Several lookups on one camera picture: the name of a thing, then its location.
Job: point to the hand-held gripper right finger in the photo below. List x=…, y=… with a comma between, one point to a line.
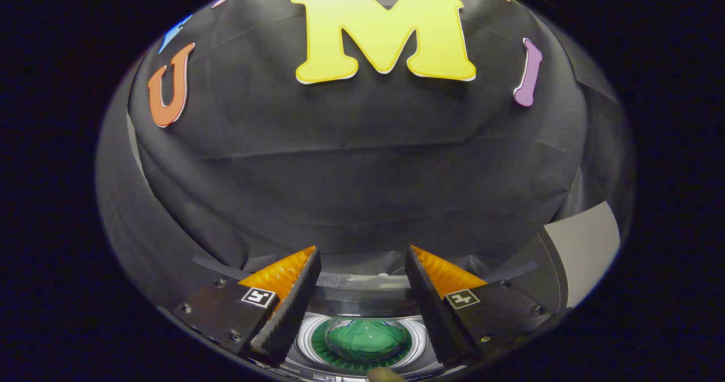
x=433, y=314

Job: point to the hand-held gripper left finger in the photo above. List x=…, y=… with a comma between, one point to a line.
x=291, y=314

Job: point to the green polo shirt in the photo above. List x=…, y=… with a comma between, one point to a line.
x=365, y=339

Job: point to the beige cabinet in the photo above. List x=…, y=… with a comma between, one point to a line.
x=586, y=246

